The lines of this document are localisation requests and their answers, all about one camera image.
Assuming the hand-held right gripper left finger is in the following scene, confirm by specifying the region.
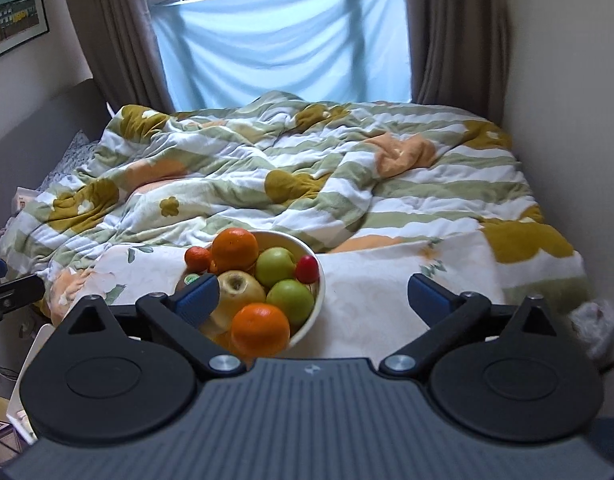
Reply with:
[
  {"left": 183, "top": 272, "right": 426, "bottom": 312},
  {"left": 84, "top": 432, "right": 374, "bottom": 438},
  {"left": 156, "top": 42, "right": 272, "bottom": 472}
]
[{"left": 67, "top": 272, "right": 248, "bottom": 378}]

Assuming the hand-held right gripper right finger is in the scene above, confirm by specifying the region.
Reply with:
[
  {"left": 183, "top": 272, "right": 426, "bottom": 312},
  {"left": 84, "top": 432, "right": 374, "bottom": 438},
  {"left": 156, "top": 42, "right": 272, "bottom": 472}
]
[{"left": 378, "top": 272, "right": 560, "bottom": 376}]

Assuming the small mandarin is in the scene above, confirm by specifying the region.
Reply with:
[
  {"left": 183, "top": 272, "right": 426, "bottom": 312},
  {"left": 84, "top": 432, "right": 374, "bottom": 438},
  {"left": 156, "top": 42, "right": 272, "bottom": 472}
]
[{"left": 184, "top": 246, "right": 213, "bottom": 272}]

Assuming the large yellow-red apple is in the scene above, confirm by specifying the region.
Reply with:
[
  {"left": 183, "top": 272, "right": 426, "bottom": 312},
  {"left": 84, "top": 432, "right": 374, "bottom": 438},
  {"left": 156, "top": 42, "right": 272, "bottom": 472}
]
[{"left": 199, "top": 270, "right": 268, "bottom": 337}]

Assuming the large orange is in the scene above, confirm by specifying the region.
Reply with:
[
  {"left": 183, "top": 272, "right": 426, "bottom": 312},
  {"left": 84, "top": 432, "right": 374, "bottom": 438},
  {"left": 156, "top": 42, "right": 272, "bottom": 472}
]
[
  {"left": 230, "top": 303, "right": 291, "bottom": 358},
  {"left": 210, "top": 228, "right": 260, "bottom": 273}
]

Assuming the red cherry tomato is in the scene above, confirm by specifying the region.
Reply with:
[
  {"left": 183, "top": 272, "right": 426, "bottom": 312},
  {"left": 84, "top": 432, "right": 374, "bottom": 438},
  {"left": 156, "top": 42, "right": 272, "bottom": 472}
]
[{"left": 294, "top": 255, "right": 320, "bottom": 283}]

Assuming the cream bowl with yellow print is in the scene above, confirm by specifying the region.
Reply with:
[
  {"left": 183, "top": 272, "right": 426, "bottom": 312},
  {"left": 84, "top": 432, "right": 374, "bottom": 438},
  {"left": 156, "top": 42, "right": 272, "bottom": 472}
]
[{"left": 174, "top": 230, "right": 327, "bottom": 357}]

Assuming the small white box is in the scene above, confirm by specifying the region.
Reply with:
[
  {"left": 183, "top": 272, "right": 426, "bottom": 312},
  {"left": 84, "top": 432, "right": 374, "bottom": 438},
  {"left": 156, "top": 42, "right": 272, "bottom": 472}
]
[{"left": 14, "top": 187, "right": 40, "bottom": 211}]

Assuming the grey bed headboard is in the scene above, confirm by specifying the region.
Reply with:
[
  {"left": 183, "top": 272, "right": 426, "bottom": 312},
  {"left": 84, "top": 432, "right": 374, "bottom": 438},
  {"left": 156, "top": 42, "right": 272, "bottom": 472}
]
[{"left": 0, "top": 77, "right": 112, "bottom": 256}]

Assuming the patterned grey pillow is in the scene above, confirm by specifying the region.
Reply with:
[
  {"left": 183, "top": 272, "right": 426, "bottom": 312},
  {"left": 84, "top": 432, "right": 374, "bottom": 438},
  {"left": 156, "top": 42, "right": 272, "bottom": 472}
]
[{"left": 34, "top": 130, "right": 105, "bottom": 193}]

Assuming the clear storage box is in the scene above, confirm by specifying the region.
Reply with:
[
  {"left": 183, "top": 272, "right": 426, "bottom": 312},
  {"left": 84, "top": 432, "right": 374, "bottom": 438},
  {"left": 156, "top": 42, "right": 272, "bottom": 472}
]
[{"left": 0, "top": 397, "right": 35, "bottom": 468}]

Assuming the striped floral blanket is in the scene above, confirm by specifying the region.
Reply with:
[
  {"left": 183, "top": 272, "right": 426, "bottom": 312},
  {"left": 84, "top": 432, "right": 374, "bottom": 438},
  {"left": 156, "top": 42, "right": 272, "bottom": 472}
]
[{"left": 0, "top": 90, "right": 590, "bottom": 361}]

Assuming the brown curtain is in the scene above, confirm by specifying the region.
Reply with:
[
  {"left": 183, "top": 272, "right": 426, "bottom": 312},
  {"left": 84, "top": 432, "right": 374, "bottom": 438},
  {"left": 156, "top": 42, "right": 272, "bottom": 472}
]
[
  {"left": 403, "top": 0, "right": 512, "bottom": 123},
  {"left": 57, "top": 0, "right": 175, "bottom": 113}
]

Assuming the light blue window cloth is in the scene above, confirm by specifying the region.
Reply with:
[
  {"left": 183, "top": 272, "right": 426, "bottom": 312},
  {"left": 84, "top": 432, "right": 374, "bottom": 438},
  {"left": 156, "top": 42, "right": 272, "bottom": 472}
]
[{"left": 152, "top": 0, "right": 413, "bottom": 111}]

